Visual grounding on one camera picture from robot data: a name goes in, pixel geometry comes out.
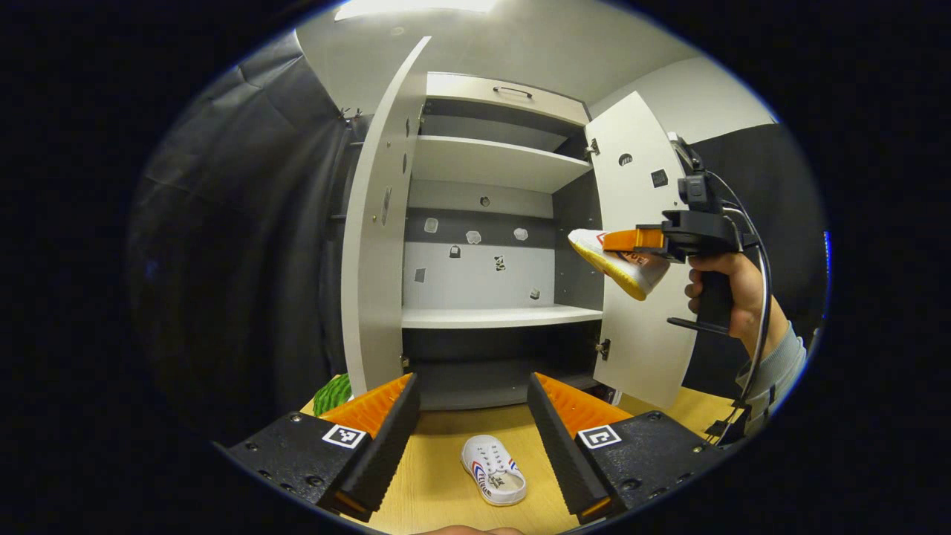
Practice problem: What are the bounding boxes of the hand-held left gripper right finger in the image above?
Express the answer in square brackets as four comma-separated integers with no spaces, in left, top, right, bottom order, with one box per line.
[526,373,733,519]

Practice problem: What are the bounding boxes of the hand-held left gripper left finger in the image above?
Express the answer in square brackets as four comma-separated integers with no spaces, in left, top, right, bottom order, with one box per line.
[215,374,421,522]

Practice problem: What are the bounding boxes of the white striped canvas shoe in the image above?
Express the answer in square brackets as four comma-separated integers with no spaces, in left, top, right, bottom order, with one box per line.
[568,228,672,302]
[461,435,528,508]

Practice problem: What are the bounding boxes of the white shoe cabinet door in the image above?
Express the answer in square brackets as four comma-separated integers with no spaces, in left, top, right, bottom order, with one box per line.
[340,36,433,398]
[583,91,699,409]

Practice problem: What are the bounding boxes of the white and grey shoe cabinet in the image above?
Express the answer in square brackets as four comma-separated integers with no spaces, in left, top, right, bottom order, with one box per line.
[340,36,699,412]

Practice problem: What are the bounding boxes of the white cabinet drawer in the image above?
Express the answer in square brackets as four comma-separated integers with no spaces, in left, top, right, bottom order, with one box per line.
[425,72,591,127]

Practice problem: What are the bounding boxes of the watermelon slice toy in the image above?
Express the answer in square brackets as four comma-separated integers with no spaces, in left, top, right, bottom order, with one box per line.
[312,374,354,417]

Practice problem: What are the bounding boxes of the ceiling light panel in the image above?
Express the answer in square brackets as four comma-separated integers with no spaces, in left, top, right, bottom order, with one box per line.
[334,0,499,22]

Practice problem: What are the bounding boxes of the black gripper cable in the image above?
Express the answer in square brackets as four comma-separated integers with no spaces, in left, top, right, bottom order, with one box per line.
[702,169,773,447]

